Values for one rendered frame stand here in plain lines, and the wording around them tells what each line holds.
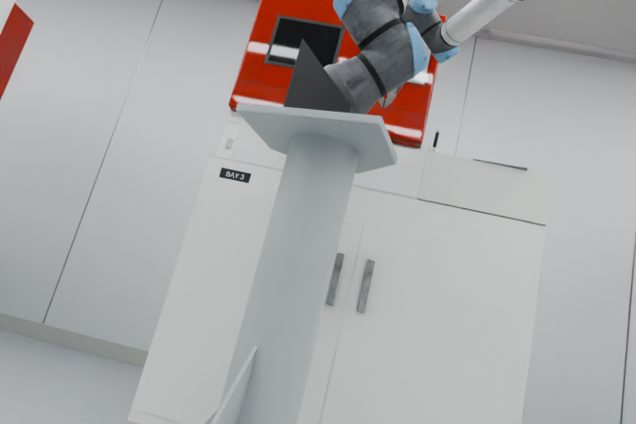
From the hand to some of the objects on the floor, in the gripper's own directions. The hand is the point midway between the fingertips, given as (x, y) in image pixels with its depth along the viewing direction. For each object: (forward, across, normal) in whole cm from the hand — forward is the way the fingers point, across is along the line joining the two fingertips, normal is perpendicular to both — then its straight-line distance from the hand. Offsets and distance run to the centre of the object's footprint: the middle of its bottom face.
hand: (384, 102), depth 168 cm
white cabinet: (+111, -2, -27) cm, 114 cm away
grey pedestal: (+111, +12, +44) cm, 120 cm away
